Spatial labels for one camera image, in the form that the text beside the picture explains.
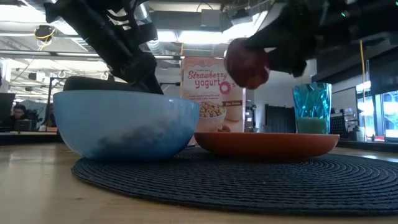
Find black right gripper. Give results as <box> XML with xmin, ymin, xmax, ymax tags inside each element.
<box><xmin>244</xmin><ymin>0</ymin><xmax>331</xmax><ymax>78</ymax></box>

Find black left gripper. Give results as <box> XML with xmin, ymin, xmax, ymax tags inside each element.
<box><xmin>108</xmin><ymin>51</ymin><xmax>165</xmax><ymax>95</ymax></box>

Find red apple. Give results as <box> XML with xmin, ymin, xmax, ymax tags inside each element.
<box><xmin>224</xmin><ymin>37</ymin><xmax>271</xmax><ymax>90</ymax></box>

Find pink strawberry yogurt cereal box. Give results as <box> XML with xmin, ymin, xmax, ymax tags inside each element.
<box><xmin>180</xmin><ymin>55</ymin><xmax>247</xmax><ymax>146</ymax></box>

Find light blue plastic bowl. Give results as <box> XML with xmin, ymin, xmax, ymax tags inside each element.
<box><xmin>53</xmin><ymin>90</ymin><xmax>200</xmax><ymax>161</ymax></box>

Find teal faceted plastic cup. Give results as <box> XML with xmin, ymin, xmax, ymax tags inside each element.
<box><xmin>292</xmin><ymin>82</ymin><xmax>332</xmax><ymax>135</ymax></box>

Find black ribbed panel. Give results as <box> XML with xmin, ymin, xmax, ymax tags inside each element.
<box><xmin>264</xmin><ymin>104</ymin><xmax>296</xmax><ymax>134</ymax></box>

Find dark equipment shelf unit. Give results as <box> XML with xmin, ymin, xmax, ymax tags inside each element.
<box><xmin>245</xmin><ymin>104</ymin><xmax>257</xmax><ymax>133</ymax></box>

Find orange plate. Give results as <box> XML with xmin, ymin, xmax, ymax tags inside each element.
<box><xmin>194</xmin><ymin>132</ymin><xmax>341</xmax><ymax>162</ymax></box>

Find long ceiling light bar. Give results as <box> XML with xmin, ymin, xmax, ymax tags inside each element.
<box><xmin>0</xmin><ymin>49</ymin><xmax>224</xmax><ymax>60</ymax></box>

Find black ceiling-mounted device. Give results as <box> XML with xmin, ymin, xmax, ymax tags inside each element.
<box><xmin>33</xmin><ymin>24</ymin><xmax>56</xmax><ymax>42</ymax></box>

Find person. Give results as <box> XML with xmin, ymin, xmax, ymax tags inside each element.
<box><xmin>8</xmin><ymin>104</ymin><xmax>34</xmax><ymax>131</ymax></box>

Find dark woven round placemat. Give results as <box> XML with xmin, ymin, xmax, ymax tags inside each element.
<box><xmin>71</xmin><ymin>146</ymin><xmax>398</xmax><ymax>217</ymax></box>

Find dark computer monitor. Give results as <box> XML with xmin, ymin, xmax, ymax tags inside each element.
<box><xmin>0</xmin><ymin>92</ymin><xmax>16</xmax><ymax>124</ymax></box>

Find black metal stand frame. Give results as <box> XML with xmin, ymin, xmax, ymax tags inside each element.
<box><xmin>160</xmin><ymin>82</ymin><xmax>182</xmax><ymax>94</ymax></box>

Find yellow hanging cable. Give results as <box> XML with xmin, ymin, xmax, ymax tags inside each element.
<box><xmin>359</xmin><ymin>39</ymin><xmax>368</xmax><ymax>94</ymax></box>

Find black wire mesh rack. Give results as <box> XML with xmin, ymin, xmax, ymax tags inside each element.
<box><xmin>329</xmin><ymin>113</ymin><xmax>349</xmax><ymax>139</ymax></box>

